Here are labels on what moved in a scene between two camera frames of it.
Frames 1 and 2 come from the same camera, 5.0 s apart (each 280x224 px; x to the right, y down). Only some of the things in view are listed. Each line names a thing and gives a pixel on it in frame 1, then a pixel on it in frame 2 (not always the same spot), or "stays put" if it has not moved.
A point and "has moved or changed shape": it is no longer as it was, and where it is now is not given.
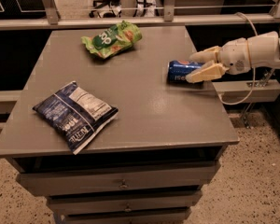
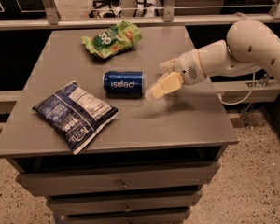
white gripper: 234,57 to 188,66
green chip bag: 113,40 stays put
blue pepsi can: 177,71 has moved or changed shape
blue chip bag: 75,115 stays put
